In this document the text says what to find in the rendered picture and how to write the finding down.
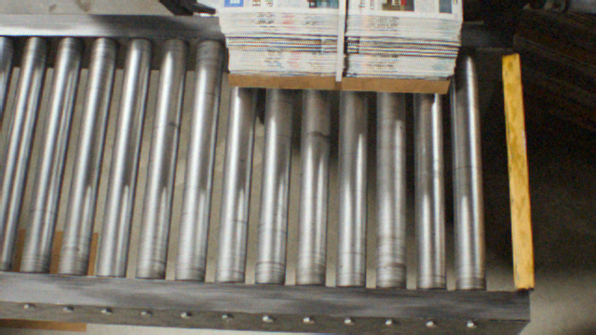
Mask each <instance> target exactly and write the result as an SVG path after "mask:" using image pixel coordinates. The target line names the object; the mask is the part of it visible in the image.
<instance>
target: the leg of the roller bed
mask: <svg viewBox="0 0 596 335"><path fill-rule="evenodd" d="M497 83H498V81H486V80H478V97H479V118H480V129H481V124H482V122H483V119H484V117H485V115H486V112H487V110H488V107H489V105H490V102H491V99H492V97H493V95H494V91H495V88H496V86H497ZM444 185H445V210H449V209H450V208H451V207H452V203H453V201H454V181H453V151H452V129H451V131H450V134H449V137H448V140H447V143H446V146H445V149H444Z"/></svg>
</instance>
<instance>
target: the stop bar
mask: <svg viewBox="0 0 596 335"><path fill-rule="evenodd" d="M501 63H502V72H503V79H504V95H505V110H506V126H507V142H508V172H509V188H510V204H511V219H512V250H513V265H514V280H515V291H516V292H519V293H532V292H533V291H534V290H535V279H534V266H533V259H534V252H535V250H534V249H533V239H532V226H531V212H530V199H529V185H528V172H527V159H526V145H525V132H524V119H523V105H522V89H523V85H522V79H521V66H520V55H519V54H510V53H507V52H505V53H503V54H502V57H501Z"/></svg>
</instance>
